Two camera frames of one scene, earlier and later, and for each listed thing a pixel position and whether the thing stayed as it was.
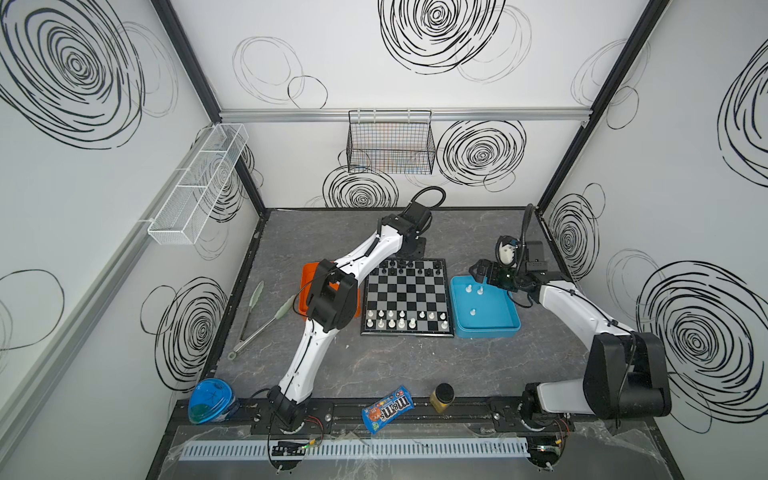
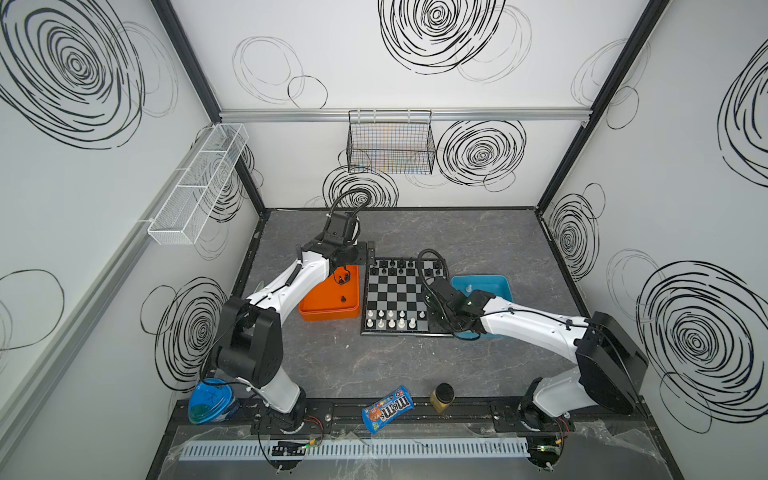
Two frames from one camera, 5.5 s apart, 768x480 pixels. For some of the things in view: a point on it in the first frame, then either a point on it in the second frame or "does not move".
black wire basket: x=391 y=141 does not move
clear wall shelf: x=179 y=217 does not move
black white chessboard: x=407 y=297 does not move
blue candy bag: x=395 y=405 does not move
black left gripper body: x=417 y=246 → x=344 y=274
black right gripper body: x=489 y=271 → x=440 y=293
